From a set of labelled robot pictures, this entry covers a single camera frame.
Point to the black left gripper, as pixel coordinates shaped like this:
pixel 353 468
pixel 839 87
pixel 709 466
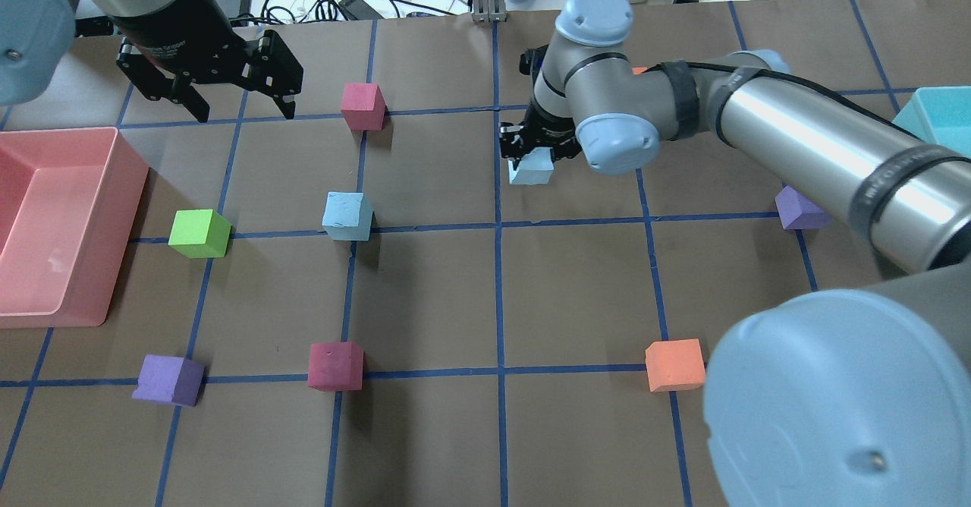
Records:
pixel 176 20

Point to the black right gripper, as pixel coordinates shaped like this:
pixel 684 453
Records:
pixel 548 129

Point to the light blue block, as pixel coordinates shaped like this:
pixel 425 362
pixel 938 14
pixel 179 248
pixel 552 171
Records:
pixel 348 216
pixel 537 168

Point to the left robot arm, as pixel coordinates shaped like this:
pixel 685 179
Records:
pixel 35 35

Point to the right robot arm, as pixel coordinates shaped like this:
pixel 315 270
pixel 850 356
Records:
pixel 811 398

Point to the pink block left far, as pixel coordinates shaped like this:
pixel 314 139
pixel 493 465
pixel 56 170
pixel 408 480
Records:
pixel 363 106

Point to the pink block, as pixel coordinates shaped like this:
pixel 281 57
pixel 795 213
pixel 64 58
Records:
pixel 335 367
pixel 363 106

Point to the green foam block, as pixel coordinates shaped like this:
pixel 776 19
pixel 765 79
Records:
pixel 200 233

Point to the pink plastic tray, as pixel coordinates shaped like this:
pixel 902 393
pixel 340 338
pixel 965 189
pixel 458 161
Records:
pixel 69 198

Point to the orange block near robot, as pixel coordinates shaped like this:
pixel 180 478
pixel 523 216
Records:
pixel 675 366

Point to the pink block left near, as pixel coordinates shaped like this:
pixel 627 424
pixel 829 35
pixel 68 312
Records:
pixel 335 367

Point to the purple block right side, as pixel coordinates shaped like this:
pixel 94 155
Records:
pixel 797 212

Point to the purple block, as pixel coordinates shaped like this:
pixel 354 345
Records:
pixel 169 380
pixel 797 212

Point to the purple block left side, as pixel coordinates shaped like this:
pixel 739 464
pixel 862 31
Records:
pixel 169 380

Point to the cyan plastic tray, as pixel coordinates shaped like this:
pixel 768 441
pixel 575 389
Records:
pixel 939 115

